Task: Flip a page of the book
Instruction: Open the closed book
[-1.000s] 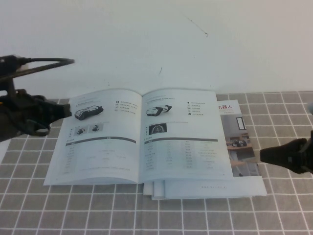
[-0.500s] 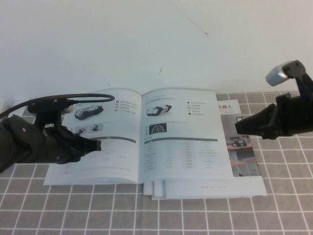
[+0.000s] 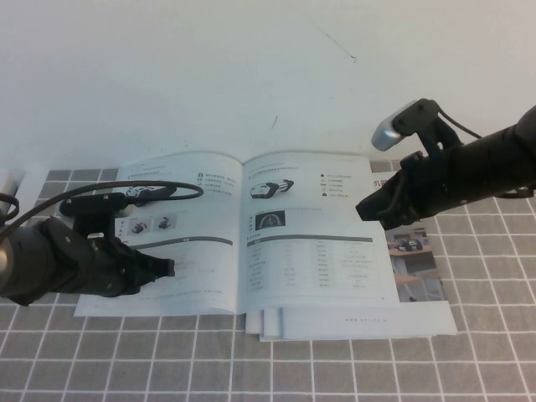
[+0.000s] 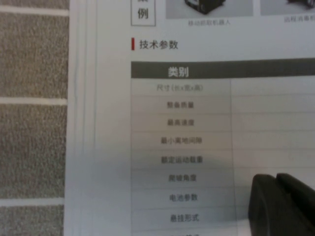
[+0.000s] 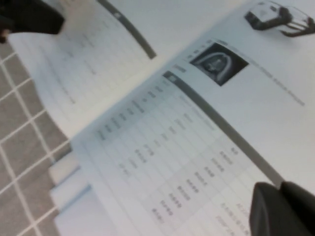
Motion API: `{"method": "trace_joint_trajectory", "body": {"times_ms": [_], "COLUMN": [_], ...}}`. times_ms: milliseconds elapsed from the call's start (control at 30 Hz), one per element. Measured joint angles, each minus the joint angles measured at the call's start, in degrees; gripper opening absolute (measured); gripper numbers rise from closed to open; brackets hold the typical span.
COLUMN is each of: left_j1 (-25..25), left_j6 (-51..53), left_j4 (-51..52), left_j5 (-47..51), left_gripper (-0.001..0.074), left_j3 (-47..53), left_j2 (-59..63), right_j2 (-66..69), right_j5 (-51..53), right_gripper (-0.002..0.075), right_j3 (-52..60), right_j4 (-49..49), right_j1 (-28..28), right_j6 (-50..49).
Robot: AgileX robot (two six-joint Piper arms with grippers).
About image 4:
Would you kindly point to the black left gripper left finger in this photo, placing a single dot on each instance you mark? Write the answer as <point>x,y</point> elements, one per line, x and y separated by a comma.
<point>265,211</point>

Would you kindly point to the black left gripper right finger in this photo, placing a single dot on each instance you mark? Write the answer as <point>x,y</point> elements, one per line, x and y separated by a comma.
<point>302,211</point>

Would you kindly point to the white product catalogue book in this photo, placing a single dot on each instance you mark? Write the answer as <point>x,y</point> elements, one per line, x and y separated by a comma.
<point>197,49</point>

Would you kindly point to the grey grid-pattern tablecloth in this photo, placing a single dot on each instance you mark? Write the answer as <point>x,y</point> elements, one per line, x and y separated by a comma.
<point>32,147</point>

